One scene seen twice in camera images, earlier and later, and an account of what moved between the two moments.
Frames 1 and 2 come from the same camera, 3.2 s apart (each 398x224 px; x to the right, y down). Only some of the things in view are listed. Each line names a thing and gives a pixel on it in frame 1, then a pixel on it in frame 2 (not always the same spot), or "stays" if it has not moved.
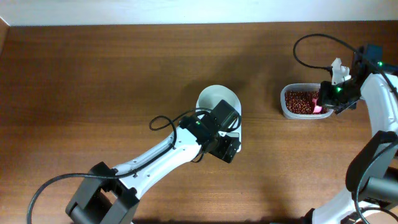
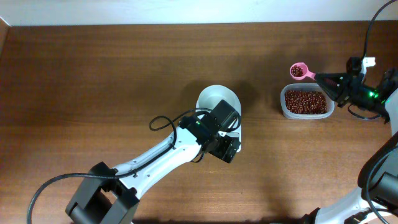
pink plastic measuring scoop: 318,108 → 299,70
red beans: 301,102 stays
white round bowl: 210,96 stays
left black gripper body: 221,148 stays
